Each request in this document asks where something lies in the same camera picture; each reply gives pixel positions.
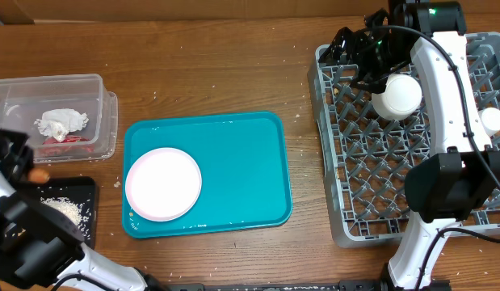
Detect white tissue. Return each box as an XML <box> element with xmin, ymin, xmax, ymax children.
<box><xmin>34</xmin><ymin>108</ymin><xmax>89</xmax><ymax>142</ymax></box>

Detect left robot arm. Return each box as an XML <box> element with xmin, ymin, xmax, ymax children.
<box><xmin>0</xmin><ymin>129</ymin><xmax>166</xmax><ymax>290</ymax></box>

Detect black waste bin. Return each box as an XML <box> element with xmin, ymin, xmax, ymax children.
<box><xmin>16</xmin><ymin>176</ymin><xmax>99</xmax><ymax>249</ymax></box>

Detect large white plate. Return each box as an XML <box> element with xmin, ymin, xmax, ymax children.
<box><xmin>124</xmin><ymin>148</ymin><xmax>202</xmax><ymax>222</ymax></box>

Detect white saucer bowl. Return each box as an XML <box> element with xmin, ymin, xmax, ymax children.
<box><xmin>372</xmin><ymin>74</ymin><xmax>422</xmax><ymax>120</ymax></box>

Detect clear plastic bin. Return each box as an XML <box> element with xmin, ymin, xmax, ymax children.
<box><xmin>0</xmin><ymin>74</ymin><xmax>119</xmax><ymax>163</ymax></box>

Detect grey dishwasher rack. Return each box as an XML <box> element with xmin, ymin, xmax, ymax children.
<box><xmin>308</xmin><ymin>32</ymin><xmax>500</xmax><ymax>247</ymax></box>

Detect orange carrot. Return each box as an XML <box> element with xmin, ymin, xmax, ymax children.
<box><xmin>27</xmin><ymin>168</ymin><xmax>50</xmax><ymax>183</ymax></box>

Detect teal plastic tray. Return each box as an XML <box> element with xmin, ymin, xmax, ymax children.
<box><xmin>121</xmin><ymin>112</ymin><xmax>292</xmax><ymax>239</ymax></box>

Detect rice and peanut scraps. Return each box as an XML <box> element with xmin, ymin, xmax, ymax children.
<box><xmin>40</xmin><ymin>197</ymin><xmax>90</xmax><ymax>238</ymax></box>

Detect small white cup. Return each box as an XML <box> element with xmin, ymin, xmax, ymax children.
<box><xmin>478</xmin><ymin>108</ymin><xmax>500</xmax><ymax>137</ymax></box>

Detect red foil snack wrapper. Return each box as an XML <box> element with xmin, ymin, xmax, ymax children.
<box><xmin>39</xmin><ymin>135</ymin><xmax>95</xmax><ymax>157</ymax></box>

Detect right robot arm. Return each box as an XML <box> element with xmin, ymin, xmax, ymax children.
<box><xmin>308</xmin><ymin>1</ymin><xmax>500</xmax><ymax>290</ymax></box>

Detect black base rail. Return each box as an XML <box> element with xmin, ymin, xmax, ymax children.
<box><xmin>158</xmin><ymin>277</ymin><xmax>452</xmax><ymax>291</ymax></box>

